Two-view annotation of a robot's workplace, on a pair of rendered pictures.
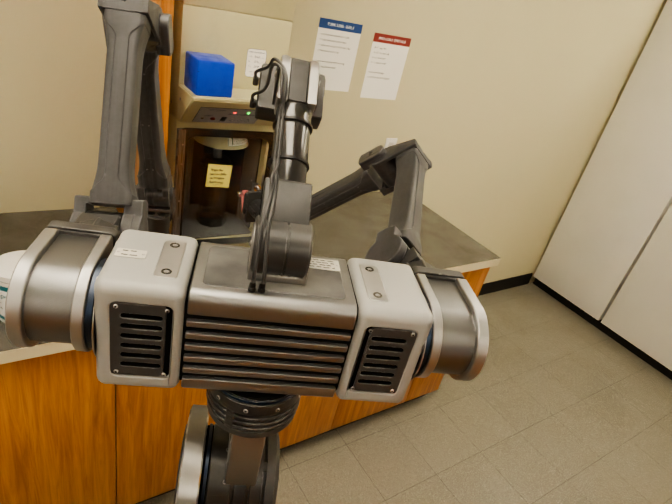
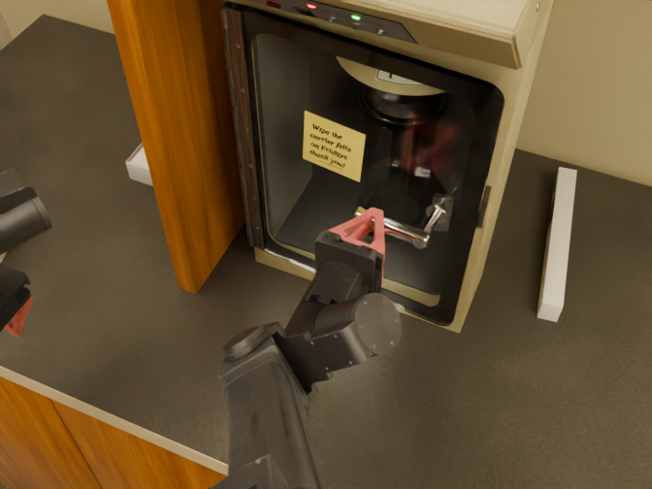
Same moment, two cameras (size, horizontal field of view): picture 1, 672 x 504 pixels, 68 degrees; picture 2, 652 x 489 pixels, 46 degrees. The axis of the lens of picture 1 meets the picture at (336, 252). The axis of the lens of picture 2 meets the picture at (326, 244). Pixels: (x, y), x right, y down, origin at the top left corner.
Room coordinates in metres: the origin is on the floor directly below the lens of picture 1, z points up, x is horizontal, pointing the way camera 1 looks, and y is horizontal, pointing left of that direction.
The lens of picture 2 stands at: (1.12, -0.16, 1.84)
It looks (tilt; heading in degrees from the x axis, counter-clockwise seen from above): 51 degrees down; 63
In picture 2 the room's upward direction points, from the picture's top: straight up
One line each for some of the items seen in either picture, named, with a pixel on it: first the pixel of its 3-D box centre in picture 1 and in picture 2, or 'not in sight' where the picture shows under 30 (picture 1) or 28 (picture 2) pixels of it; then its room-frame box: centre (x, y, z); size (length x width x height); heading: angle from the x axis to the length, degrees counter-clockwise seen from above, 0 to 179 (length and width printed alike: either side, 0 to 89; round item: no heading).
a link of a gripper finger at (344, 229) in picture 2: not in sight; (361, 246); (1.40, 0.30, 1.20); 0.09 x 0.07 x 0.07; 40
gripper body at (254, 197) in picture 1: (259, 210); (336, 293); (1.34, 0.26, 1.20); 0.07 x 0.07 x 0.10; 40
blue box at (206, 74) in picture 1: (209, 74); not in sight; (1.34, 0.44, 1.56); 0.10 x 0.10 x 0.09; 39
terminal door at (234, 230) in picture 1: (224, 190); (353, 184); (1.44, 0.39, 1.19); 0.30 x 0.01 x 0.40; 125
